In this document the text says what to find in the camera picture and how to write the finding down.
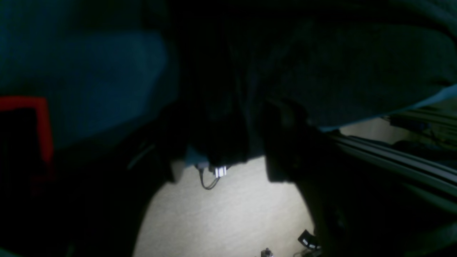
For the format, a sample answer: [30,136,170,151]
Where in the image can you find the blue table cloth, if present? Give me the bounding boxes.
[0,0,179,148]

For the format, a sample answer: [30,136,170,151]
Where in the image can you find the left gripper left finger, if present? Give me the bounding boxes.
[1,119,186,257]

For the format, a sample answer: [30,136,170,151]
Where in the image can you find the black T-shirt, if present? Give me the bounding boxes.
[143,0,457,168]

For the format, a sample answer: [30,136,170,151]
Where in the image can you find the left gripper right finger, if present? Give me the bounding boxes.
[264,101,456,257]

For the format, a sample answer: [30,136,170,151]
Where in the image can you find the orange blue clamp bottom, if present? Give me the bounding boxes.
[0,96,55,198]

